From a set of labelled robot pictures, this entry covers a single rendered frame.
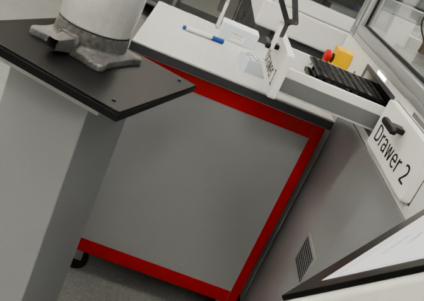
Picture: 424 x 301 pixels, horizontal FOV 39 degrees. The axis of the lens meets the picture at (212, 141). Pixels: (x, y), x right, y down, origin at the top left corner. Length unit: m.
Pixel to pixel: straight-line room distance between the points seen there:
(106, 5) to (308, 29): 1.21
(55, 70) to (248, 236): 0.89
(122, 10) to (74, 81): 0.19
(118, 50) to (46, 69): 0.19
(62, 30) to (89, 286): 0.92
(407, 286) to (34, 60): 0.90
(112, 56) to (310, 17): 1.17
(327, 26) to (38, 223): 1.36
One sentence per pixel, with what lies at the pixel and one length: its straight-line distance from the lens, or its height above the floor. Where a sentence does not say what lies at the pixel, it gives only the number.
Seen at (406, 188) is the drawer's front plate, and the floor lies 0.84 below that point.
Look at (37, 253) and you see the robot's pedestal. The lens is 1.40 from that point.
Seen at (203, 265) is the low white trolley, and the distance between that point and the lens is 1.86.
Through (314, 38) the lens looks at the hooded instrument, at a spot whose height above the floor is 0.84.
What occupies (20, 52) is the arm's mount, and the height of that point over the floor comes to 0.78.
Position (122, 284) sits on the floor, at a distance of 1.97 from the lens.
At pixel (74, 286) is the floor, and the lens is 1.89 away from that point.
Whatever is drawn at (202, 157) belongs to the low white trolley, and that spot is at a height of 0.52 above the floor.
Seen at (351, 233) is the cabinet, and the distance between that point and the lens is 1.33.
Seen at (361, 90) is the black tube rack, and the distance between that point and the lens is 1.45.
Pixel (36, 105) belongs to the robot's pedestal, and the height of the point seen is 0.65.
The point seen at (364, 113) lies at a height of 0.87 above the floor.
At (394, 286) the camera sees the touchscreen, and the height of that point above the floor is 1.02.
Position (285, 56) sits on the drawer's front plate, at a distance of 1.34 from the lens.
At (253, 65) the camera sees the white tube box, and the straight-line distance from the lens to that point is 1.72.
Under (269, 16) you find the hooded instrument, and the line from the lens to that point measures 2.27.
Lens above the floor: 1.17
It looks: 21 degrees down
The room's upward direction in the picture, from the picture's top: 24 degrees clockwise
